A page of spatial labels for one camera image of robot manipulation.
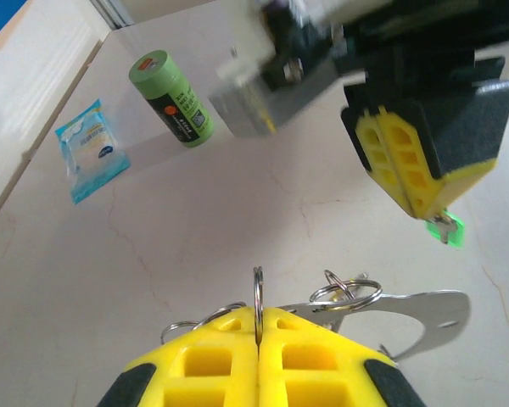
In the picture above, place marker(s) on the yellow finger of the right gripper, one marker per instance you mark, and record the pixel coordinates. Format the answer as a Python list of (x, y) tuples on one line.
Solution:
[(367, 140), (462, 135)]

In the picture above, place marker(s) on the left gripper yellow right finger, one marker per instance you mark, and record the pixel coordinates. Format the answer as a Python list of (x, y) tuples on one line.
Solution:
[(271, 364)]

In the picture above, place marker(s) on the key with green tag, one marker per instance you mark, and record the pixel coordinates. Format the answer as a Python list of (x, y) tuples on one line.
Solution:
[(451, 232)]

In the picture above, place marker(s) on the aluminium corner post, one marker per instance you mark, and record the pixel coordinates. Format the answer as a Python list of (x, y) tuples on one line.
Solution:
[(112, 12)]

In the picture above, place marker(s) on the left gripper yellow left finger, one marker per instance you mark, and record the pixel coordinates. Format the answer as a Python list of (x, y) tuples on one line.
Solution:
[(244, 364)]

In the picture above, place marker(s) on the blue wet wipes packet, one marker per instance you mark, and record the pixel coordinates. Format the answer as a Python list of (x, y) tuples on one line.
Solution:
[(93, 157)]

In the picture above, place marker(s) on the clear plastic zip bag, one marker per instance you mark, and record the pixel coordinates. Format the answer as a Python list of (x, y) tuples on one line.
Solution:
[(432, 309)]

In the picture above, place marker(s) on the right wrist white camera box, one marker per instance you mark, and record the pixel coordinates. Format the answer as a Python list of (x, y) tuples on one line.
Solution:
[(254, 106)]

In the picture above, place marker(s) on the green cylindrical bottle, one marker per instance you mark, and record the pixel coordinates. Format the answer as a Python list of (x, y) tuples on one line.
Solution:
[(174, 102)]

